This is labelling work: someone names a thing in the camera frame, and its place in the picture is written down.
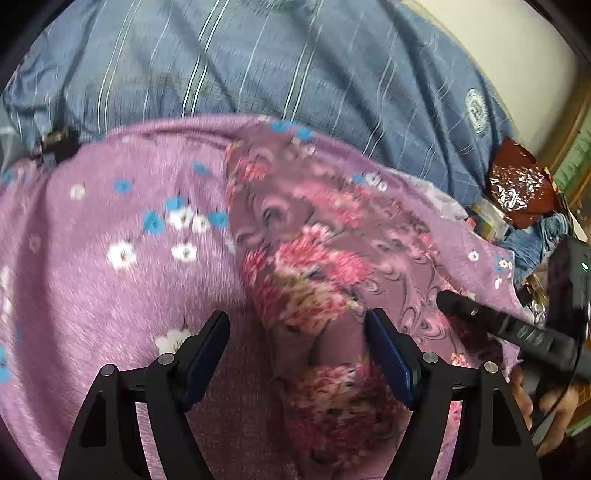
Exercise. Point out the blue crumpled cloth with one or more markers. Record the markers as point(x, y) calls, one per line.
point(535, 237)

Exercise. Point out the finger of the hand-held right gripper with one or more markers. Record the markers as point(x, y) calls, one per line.
point(503, 327)

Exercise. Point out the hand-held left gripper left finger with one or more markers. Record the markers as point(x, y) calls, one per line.
point(203, 364)

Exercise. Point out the maroon pink floral shirt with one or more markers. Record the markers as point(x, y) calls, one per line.
point(300, 258)

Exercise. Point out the small black object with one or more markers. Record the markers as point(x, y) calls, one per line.
point(60, 142)

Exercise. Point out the wooden framed panel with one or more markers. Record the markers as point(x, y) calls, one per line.
point(570, 122)

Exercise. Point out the dark red foil bag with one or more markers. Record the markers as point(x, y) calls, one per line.
point(521, 184)

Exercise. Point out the blue plaid quilt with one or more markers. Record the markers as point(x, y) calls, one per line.
point(277, 60)

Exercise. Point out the person's right hand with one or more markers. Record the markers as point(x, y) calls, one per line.
point(521, 397)

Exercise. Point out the purple floral blanket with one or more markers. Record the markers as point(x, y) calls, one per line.
point(115, 300)

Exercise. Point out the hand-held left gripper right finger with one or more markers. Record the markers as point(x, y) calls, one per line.
point(388, 360)

